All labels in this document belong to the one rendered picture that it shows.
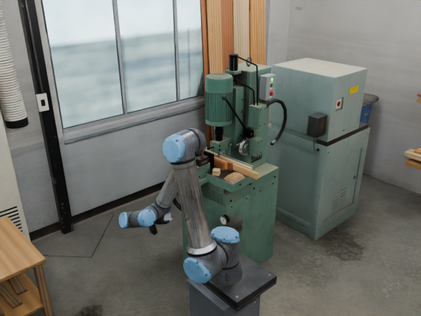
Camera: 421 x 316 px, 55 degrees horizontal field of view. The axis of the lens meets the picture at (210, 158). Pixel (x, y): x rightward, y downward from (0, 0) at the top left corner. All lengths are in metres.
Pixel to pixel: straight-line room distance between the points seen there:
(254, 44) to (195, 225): 2.91
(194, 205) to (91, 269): 1.67
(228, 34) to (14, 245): 2.74
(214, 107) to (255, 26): 2.06
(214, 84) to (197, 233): 0.99
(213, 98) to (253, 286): 1.14
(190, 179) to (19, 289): 1.63
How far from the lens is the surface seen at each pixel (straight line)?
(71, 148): 3.66
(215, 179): 2.64
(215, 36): 4.13
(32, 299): 3.02
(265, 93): 2.74
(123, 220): 2.32
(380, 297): 3.28
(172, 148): 1.82
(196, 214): 1.92
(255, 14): 4.51
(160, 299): 3.07
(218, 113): 2.59
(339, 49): 4.77
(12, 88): 3.19
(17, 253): 2.84
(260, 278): 2.30
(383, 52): 4.54
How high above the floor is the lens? 2.11
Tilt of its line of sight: 25 degrees down
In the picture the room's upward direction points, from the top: straight up
